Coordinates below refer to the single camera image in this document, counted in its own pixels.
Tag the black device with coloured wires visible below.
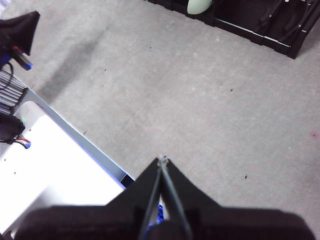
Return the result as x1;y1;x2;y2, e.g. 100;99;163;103
0;114;32;150

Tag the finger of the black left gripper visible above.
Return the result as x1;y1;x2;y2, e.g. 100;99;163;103
0;11;41;56

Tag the white base platform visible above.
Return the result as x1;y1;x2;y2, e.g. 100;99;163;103
0;101;128;233

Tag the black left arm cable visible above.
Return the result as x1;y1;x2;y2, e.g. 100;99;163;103
0;61;14;87

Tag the black plastic plate rack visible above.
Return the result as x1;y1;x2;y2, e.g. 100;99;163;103
143;0;320;60

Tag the pale green round plate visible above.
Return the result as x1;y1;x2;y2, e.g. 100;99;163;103
187;0;213;15

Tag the grey ribbed panel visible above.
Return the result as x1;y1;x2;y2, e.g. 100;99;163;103
0;69;28;116

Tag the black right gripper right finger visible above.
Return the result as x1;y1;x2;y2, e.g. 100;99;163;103
161;157;316;240

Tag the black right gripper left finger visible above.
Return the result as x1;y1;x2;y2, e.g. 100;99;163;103
14;157;162;240

